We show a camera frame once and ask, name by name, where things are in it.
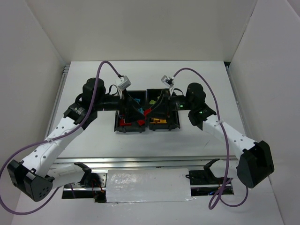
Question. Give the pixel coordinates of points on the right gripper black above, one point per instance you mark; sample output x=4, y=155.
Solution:
x=168, y=103

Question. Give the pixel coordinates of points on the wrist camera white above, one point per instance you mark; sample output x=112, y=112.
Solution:
x=122, y=83
x=168, y=81

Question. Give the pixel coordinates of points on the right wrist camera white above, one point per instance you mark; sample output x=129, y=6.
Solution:
x=168, y=81

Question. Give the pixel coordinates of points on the white foil covered board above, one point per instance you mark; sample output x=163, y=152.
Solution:
x=147, y=185

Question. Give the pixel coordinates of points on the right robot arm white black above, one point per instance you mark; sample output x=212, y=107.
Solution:
x=255, y=159

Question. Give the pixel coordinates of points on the red flower lego brick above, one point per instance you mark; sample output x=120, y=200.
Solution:
x=122, y=123

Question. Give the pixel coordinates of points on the black four compartment tray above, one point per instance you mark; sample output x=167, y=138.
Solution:
x=172, y=119

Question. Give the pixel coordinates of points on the red teal green lego stack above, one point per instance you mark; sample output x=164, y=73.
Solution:
x=144, y=112

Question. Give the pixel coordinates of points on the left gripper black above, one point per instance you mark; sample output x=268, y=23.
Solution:
x=124, y=103

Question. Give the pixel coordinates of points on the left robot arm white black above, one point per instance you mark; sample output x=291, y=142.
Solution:
x=35, y=175

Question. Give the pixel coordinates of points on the aluminium frame rail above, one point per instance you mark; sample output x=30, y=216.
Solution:
x=139, y=162

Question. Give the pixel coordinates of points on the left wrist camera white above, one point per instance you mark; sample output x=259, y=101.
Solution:
x=122, y=83

